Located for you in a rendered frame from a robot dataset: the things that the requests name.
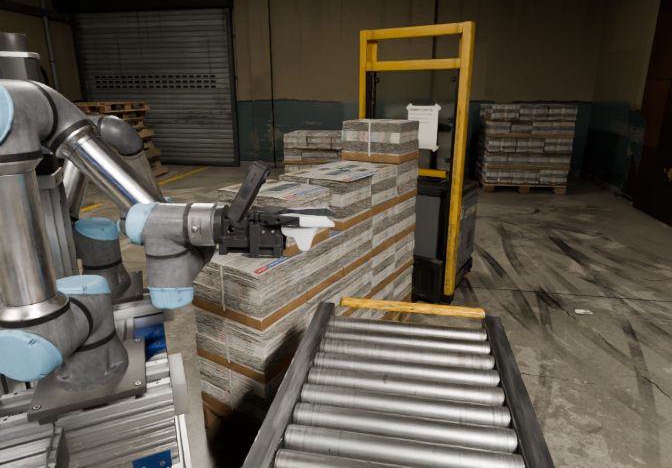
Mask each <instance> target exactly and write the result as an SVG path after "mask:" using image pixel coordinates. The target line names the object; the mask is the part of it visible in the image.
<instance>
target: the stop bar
mask: <svg viewBox="0 0 672 468"><path fill-rule="evenodd" d="M340 305H341V306H344V307H356V308H367V309H379V310H391V311H402V312H414V313H426V314H438V315H449V316H461V317H473V318H485V310H484V309H481V308H468V307H456V306H444V305H432V304H419V303H407V302H395V301H383V300H370V299H358V298H346V297H342V298H341V301H340Z"/></svg>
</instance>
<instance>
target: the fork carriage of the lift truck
mask: <svg viewBox="0 0 672 468"><path fill-rule="evenodd" d="M413 257H414V262H413V264H412V265H413V273H412V277H411V278H412V279H411V280H412V294H416V295H418V296H419V298H421V299H425V300H429V301H433V302H436V303H438V301H439V300H440V294H441V280H442V266H443V261H442V260H438V259H433V258H428V257H423V256H418V255H413Z"/></svg>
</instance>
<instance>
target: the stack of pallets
mask: <svg viewBox="0 0 672 468"><path fill-rule="evenodd" d="M73 104H74V105H75V106H79V109H80V110H81V111H82V112H83V113H84V114H85V115H86V116H111V114H117V117H118V118H121V119H123V120H124V121H126V122H128V121H134V126H132V127H133V128H134V129H139V132H143V131H147V129H148V126H143V118H146V117H145V110H150V106H149V102H85V103H73ZM115 105H121V108H122V109H116V106H115ZM133 105H140V107H141V109H134V107H133ZM96 106H100V109H96ZM129 113H136V117H134V118H129V115H128V114H129Z"/></svg>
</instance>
